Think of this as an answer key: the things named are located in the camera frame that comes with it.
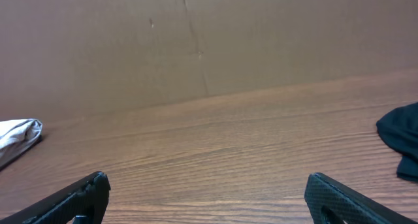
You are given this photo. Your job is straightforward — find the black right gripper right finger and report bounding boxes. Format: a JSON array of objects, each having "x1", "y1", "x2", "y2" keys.
[{"x1": 304, "y1": 172, "x2": 415, "y2": 224}]

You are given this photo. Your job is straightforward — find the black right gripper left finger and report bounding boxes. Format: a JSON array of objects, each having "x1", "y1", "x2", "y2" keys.
[{"x1": 1, "y1": 171, "x2": 111, "y2": 224}]

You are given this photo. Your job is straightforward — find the black t-shirt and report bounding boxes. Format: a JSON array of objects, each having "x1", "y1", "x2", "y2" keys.
[{"x1": 376, "y1": 103, "x2": 417, "y2": 182}]

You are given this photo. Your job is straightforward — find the folded beige trousers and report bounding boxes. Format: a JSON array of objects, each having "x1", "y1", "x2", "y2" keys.
[{"x1": 1, "y1": 119, "x2": 42, "y2": 170}]

